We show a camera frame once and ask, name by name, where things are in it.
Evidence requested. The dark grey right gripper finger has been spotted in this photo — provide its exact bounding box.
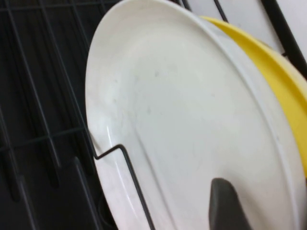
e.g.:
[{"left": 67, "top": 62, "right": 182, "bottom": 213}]
[{"left": 209, "top": 178, "right": 253, "bottom": 230}]

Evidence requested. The white round plate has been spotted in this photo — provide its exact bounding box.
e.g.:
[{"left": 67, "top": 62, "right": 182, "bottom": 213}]
[{"left": 84, "top": 0, "right": 307, "bottom": 230}]

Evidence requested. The yellow round plate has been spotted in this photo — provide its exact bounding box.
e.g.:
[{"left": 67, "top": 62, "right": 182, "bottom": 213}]
[{"left": 198, "top": 15, "right": 307, "bottom": 180}]

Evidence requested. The black ribbed drip tray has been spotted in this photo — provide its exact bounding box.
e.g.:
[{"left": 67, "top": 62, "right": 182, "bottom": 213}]
[{"left": 0, "top": 0, "right": 154, "bottom": 230}]

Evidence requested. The black wire dish rack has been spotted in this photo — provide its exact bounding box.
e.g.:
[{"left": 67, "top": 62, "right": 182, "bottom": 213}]
[{"left": 0, "top": 0, "right": 307, "bottom": 230}]

